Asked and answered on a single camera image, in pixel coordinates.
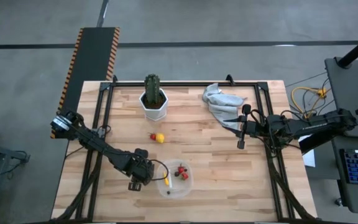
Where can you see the red strawberry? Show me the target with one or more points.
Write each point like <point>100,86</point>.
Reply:
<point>152,136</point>
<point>185,176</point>
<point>181,169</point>

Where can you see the clear plastic tupperware container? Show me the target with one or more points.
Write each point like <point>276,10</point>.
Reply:
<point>182,190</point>

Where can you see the green cucumber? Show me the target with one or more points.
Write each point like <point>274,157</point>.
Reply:
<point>152,88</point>

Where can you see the gray cloth towel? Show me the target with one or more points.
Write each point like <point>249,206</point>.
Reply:
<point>222,102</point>

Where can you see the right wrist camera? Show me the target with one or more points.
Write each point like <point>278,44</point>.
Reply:
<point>254,128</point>

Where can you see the yellow lemon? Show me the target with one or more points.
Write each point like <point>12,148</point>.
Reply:
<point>160,138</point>

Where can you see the white paper sheet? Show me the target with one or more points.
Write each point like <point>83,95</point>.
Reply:
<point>309,158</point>

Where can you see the black frame clamp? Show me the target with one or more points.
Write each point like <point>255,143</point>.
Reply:
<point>114,79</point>
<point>229,79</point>

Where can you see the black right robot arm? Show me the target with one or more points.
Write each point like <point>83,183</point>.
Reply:
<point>315,124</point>

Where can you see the black aluminium rig frame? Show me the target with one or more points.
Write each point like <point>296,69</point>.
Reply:
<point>182,84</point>

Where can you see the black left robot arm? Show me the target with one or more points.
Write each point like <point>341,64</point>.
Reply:
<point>98,143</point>

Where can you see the black mat with striped edges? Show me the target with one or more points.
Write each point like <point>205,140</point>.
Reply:
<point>93,53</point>

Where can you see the black pole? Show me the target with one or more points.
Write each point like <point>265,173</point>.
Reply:
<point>357,48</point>

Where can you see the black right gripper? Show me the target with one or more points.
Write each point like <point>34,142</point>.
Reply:
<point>244,130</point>

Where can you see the yellow chili pepper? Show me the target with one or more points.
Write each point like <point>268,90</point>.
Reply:
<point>166,181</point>

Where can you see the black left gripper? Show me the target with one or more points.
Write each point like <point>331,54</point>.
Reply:
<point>135,169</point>

